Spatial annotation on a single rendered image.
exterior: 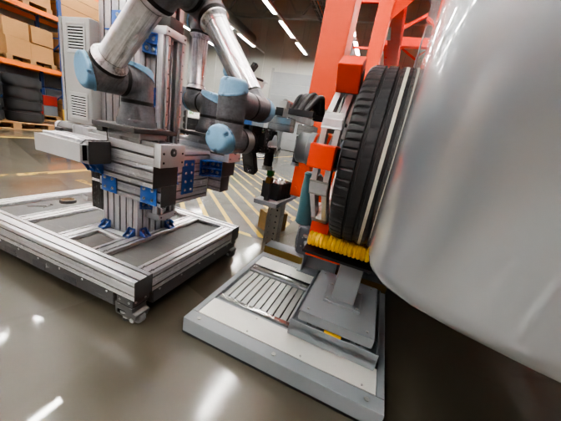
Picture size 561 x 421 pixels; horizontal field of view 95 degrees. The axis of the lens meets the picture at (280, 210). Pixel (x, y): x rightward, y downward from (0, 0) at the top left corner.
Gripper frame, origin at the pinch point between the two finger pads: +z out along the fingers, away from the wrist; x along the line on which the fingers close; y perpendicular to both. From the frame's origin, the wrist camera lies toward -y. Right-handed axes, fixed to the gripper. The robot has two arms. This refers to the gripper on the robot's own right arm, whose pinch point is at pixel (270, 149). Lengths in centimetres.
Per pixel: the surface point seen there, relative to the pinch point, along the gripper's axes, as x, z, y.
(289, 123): -6.8, -2.5, 10.2
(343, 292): -40, 12, -55
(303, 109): -11.5, -3.9, 15.4
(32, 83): 691, 266, 14
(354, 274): -42, 12, -45
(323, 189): -25.4, -10.0, -8.5
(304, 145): -10.0, 10.7, 3.2
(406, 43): -20, 614, 246
